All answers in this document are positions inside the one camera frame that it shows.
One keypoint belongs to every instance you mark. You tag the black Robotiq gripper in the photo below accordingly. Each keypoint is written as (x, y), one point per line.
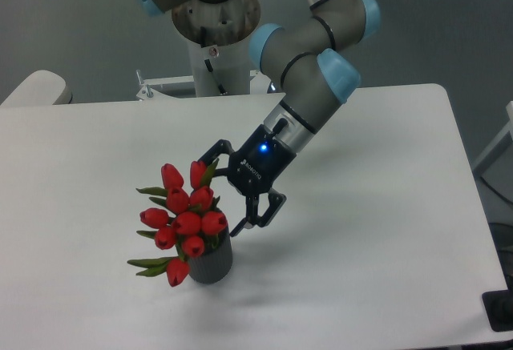
(260, 162)

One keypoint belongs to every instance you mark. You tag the red tulip bouquet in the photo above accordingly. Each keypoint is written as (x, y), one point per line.
(189, 222)

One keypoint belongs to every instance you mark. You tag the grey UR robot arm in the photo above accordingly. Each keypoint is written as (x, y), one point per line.
(307, 66)

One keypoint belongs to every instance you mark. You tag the dark grey ribbed vase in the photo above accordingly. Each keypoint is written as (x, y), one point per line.
(214, 264)

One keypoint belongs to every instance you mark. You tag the white chair armrest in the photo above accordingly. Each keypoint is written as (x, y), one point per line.
(41, 88)

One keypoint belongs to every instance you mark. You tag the white furniture at right edge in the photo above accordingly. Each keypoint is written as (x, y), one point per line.
(491, 152)

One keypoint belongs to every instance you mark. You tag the black clamp at table edge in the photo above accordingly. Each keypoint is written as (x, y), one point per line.
(498, 306)

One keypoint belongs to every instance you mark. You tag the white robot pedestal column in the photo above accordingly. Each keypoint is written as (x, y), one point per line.
(217, 37)

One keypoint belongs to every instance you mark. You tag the white pedestal base frame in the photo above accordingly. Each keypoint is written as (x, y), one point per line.
(160, 85)

